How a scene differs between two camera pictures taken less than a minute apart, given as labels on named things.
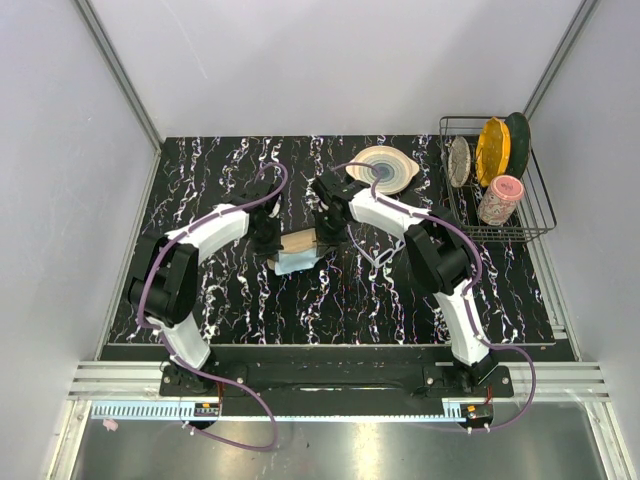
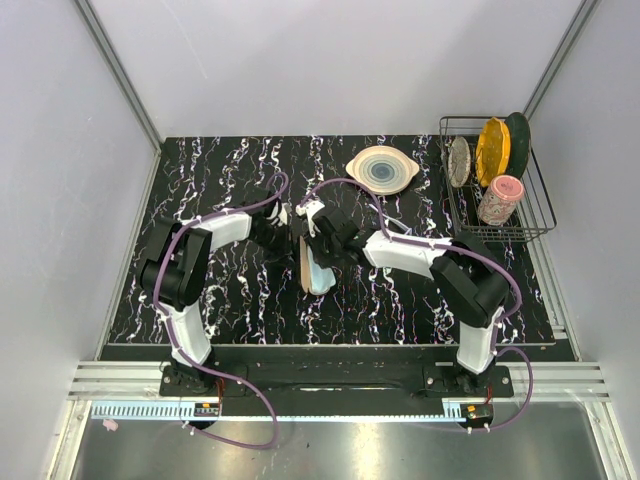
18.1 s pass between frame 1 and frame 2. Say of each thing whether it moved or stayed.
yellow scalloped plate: stayed
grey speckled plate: stayed
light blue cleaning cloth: moved
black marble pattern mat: stayed
